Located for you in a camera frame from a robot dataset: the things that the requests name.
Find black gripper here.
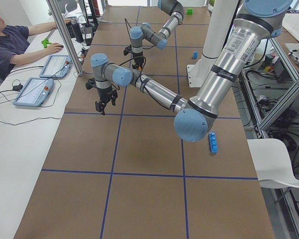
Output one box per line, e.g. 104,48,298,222
123,46,145,70
85,78,118,115

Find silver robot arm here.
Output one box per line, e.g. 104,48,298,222
123,0,185,70
91,0,291,142

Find upper teach pendant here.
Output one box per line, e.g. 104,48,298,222
39,55,72,79

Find teach pendant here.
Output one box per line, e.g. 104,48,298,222
39,55,72,79
13,78,54,107

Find black water bottle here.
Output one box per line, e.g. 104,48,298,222
70,18,84,43

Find green double block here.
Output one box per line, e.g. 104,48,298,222
186,8,193,15

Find lower teach pendant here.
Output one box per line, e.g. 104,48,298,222
13,78,54,107

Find green clamp tool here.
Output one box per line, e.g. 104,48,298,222
41,29,55,48

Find long blue block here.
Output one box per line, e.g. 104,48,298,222
208,131,218,153

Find seated person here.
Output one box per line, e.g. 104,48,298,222
0,16,63,79

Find white chair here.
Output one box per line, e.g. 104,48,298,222
247,138,299,191

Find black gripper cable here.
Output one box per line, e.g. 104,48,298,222
114,17,147,75

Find blue block near pedestal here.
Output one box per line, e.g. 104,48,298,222
192,51,198,59

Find aluminium frame post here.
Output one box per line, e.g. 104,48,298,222
47,0,83,76

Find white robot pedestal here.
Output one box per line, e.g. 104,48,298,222
187,0,241,88

